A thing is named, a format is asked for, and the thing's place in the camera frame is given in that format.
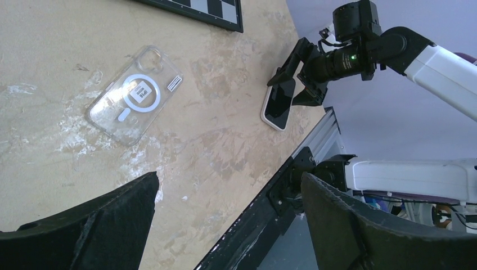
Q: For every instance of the phone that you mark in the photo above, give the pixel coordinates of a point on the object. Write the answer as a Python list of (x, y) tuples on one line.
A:
[(276, 106)]

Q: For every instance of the clear phone case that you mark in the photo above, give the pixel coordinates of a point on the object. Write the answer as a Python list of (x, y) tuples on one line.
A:
[(129, 104)]

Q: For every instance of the black white chessboard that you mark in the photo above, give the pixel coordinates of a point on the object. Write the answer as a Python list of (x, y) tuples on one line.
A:
[(224, 14)]

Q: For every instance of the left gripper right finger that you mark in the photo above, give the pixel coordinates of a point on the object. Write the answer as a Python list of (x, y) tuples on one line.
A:
[(349, 234)]

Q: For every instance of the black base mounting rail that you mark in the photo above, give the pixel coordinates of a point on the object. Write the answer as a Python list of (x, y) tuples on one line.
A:
[(248, 240)]

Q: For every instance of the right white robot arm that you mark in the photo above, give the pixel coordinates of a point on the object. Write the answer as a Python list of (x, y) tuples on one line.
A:
[(408, 141)]

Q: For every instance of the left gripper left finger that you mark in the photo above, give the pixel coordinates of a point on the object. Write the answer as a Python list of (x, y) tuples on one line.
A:
[(108, 232)]

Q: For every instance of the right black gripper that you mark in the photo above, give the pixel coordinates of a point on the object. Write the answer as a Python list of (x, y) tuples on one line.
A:
[(314, 91)]

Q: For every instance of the aluminium frame rail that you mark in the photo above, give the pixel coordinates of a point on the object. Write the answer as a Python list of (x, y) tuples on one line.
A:
[(324, 140)]

